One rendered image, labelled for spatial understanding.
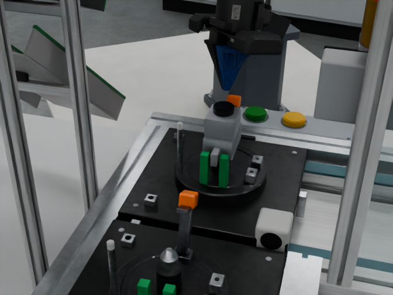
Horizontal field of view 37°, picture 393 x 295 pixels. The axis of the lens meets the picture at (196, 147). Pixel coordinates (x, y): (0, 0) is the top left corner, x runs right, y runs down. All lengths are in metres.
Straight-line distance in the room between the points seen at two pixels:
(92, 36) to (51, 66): 3.14
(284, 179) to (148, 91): 0.56
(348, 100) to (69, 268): 0.40
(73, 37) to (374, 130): 0.41
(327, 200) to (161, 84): 0.59
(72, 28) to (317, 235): 0.46
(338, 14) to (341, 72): 3.32
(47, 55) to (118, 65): 0.70
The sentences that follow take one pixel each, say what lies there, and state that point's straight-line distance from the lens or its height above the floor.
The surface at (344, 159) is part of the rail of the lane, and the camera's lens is 1.01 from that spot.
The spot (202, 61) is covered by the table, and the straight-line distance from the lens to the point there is 1.52.
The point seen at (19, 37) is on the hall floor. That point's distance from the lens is 4.04.
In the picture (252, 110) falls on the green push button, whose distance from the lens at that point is 1.07.
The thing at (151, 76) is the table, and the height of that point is 0.86.
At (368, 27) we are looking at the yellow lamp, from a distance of 0.62.
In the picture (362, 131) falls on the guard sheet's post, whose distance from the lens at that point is 0.63.
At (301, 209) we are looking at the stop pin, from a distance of 0.90.
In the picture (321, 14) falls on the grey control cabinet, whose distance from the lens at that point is 3.97.
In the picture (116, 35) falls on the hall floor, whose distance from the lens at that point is 3.95.
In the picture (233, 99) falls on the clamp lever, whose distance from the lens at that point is 0.90.
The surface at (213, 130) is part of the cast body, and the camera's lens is 0.82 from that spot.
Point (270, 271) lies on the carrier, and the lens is 0.75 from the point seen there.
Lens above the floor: 1.50
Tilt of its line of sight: 33 degrees down
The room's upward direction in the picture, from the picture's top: 1 degrees clockwise
